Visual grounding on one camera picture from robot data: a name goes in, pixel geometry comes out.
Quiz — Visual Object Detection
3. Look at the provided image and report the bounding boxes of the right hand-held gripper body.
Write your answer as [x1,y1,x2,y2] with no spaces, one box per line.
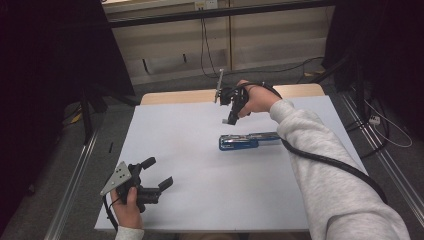
[214,68,251,116]

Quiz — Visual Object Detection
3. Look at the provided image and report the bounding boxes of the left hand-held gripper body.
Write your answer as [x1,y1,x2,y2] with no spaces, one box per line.
[99,161,162,214]

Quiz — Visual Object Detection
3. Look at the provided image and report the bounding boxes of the blue stapler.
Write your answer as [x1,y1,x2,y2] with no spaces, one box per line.
[218,131,282,152]

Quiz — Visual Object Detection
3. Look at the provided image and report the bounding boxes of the person's right hand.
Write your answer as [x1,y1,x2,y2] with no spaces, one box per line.
[235,79,283,119]

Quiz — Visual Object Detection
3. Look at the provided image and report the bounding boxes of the person's left hand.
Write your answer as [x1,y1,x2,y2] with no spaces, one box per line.
[109,186,145,231]

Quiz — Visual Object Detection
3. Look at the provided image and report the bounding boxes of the white table cover sheet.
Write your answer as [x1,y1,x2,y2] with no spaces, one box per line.
[94,94,369,233]

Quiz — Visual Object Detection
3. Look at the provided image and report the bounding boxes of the black metal stand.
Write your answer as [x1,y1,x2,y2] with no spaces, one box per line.
[78,84,141,146]

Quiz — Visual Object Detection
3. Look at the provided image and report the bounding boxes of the black horizontal bar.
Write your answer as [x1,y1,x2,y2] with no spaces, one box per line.
[107,0,336,30]

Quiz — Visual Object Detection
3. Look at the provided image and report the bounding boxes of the black curtain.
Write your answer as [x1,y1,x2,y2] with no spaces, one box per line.
[0,0,136,231]
[321,0,424,141]

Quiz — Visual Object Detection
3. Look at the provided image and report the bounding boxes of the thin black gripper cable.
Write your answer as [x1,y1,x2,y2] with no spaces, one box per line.
[102,194,122,233]

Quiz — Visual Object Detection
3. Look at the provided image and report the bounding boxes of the aluminium floor rail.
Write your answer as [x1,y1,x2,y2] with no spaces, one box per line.
[339,92,424,219]
[43,128,101,240]

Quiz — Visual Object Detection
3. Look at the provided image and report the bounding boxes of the black hanging wall cable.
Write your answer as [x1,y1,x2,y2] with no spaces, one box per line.
[199,17,222,80]

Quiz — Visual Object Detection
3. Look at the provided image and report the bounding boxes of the black floor cable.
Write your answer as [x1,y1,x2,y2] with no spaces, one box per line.
[222,55,326,85]

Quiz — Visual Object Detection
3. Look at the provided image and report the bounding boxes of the white wall socket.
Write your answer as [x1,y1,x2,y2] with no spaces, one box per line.
[194,0,219,11]

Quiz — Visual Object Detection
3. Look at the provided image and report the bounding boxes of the thick black gripper cable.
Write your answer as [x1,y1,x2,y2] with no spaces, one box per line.
[233,81,389,205]

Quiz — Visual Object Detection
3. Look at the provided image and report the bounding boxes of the white cable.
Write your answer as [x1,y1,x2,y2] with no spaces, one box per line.
[363,99,414,149]

